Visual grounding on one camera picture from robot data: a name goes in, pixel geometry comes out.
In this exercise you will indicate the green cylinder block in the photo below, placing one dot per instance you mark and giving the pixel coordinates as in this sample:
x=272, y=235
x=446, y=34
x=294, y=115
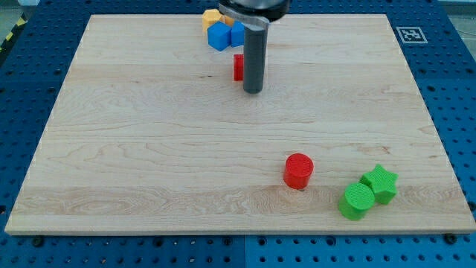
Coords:
x=356, y=201

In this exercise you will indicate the green star block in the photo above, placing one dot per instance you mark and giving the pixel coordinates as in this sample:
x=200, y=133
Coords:
x=382, y=183

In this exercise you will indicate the orange block behind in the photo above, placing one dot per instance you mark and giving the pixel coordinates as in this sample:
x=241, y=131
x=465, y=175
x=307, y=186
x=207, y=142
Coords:
x=228, y=20

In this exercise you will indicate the red block behind pusher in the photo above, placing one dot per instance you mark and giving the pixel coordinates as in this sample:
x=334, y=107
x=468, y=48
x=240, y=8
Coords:
x=238, y=67

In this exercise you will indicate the yellow hexagon block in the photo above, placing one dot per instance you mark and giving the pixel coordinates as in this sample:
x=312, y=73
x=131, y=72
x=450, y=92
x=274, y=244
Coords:
x=210, y=17

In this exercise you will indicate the blue block right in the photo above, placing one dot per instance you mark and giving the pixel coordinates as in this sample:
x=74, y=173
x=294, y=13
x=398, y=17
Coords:
x=237, y=34

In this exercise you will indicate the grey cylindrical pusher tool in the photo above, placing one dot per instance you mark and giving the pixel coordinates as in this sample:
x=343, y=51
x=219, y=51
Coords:
x=254, y=52

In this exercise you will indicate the blue cube block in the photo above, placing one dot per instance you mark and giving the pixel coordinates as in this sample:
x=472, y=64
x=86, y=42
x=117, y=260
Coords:
x=219, y=36

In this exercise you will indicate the wooden board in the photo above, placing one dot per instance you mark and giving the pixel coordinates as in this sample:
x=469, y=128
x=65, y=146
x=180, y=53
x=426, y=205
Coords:
x=151, y=135

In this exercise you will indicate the red cylinder block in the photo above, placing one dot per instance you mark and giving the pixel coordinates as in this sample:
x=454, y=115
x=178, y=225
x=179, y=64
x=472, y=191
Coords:
x=298, y=170

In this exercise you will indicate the fiducial marker tag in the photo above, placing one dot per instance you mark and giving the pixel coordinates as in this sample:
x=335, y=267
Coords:
x=411, y=35

